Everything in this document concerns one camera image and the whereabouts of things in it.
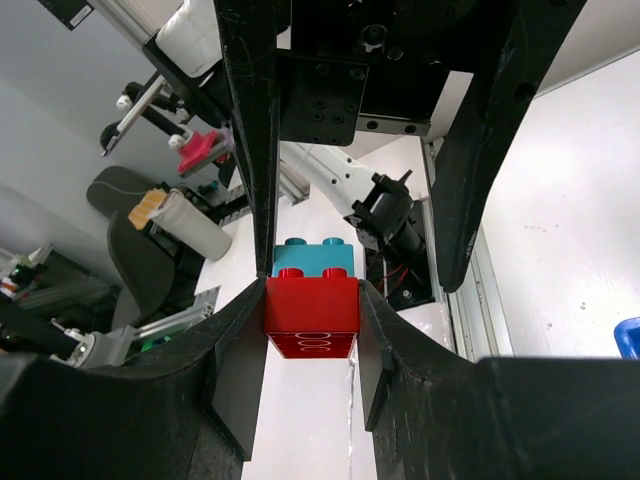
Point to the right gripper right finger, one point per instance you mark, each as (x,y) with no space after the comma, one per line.
(435,415)

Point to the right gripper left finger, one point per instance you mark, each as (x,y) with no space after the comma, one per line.
(184,410)

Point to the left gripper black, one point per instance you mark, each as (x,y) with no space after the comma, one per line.
(352,65)

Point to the small teal lego brick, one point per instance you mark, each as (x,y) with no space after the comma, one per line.
(314,259)

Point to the grey office chair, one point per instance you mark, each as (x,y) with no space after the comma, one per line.
(159,276)

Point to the white cylinder roll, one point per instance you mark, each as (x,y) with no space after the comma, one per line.
(180,218)

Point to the blue divided plastic tray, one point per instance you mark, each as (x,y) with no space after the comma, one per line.
(627,337)

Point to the pink red clamp tool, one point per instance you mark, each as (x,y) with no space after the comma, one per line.
(200,151)

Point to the aluminium frame rail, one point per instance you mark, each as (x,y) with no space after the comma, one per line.
(470,321)

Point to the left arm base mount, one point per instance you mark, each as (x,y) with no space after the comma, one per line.
(395,282)

